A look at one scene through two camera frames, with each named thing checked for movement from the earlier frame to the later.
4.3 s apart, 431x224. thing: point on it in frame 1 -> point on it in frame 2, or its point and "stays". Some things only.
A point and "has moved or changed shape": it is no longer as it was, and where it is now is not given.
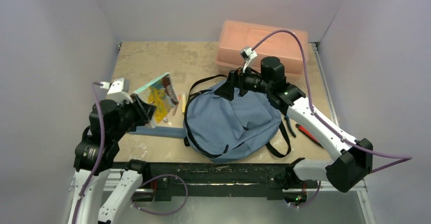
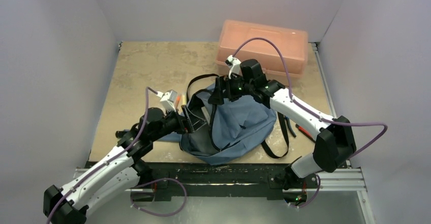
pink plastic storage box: [234, 35] stays
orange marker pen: [175, 108] stays
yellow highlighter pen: [183, 103] stays
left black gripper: [143, 110] -> [188, 123]
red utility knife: [308, 134] stays
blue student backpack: [226, 129] has moved or changed shape
